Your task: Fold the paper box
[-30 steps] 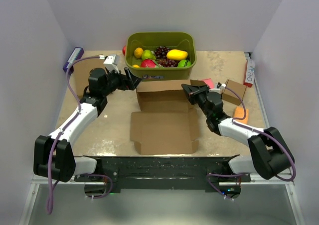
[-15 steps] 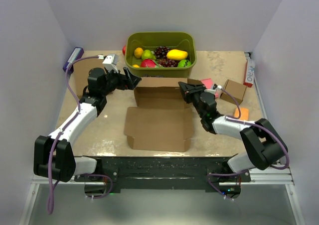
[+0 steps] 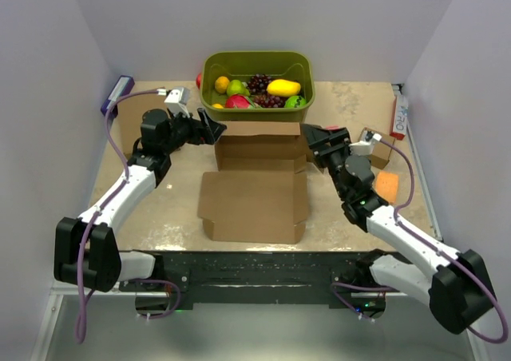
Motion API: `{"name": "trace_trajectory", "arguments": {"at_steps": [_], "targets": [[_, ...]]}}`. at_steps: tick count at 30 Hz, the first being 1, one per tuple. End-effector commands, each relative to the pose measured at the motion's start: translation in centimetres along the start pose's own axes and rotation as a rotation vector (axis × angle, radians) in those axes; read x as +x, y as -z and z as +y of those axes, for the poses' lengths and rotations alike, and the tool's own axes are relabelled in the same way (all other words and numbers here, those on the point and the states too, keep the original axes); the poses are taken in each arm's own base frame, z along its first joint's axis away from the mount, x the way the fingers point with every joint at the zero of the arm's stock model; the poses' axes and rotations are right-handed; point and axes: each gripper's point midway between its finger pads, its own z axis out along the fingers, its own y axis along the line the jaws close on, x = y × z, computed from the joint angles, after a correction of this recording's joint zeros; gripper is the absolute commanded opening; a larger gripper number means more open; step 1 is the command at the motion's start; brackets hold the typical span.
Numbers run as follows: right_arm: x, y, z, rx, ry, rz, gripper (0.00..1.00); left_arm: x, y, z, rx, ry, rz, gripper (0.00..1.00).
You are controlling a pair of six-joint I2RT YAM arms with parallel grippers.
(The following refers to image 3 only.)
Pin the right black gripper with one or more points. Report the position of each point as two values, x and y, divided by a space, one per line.
317 139

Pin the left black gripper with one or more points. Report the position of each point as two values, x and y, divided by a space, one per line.
204 131

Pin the brown cardboard paper box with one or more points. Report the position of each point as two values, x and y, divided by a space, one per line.
258 194

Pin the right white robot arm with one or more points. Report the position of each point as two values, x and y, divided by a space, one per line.
454 285

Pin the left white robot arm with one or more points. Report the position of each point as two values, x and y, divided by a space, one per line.
86 252

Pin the small brown cardboard box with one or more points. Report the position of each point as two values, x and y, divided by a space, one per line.
381 153

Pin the red white toothpaste box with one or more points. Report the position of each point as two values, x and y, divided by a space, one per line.
398 124

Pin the closed brown cardboard box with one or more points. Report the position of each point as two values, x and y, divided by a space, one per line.
129 118

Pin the purple white box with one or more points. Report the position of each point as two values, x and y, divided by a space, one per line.
122 87

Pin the pink dragon fruit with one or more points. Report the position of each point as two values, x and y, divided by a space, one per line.
238 101

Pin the orange fruit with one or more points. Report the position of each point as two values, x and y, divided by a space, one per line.
221 84

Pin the green pear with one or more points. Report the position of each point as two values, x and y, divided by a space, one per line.
236 87

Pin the olive green plastic bin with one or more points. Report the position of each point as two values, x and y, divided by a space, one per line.
242 65

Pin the red fruit behind bin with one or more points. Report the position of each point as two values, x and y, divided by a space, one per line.
198 80

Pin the lower purple grapes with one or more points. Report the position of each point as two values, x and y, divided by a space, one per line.
269 101

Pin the purple grapes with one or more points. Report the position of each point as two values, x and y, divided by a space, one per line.
269 101
258 84

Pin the upper purple grapes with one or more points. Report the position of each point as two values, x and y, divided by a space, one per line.
258 84

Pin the yellow mango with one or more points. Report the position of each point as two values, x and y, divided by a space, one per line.
283 88

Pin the orange sponge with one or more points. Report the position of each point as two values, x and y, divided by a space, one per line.
386 186

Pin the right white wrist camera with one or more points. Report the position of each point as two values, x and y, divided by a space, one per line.
365 147

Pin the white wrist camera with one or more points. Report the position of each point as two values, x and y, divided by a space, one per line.
365 147
175 100

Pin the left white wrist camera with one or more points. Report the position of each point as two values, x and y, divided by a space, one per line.
175 100

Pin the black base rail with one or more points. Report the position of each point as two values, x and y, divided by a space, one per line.
312 278

